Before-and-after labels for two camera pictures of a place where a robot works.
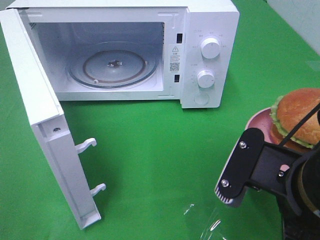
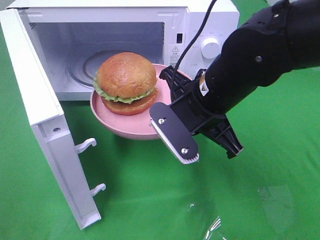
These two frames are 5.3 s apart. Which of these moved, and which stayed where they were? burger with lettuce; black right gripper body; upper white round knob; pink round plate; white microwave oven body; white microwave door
Moved: burger with lettuce; black right gripper body; pink round plate
Stayed: white microwave door; white microwave oven body; upper white round knob
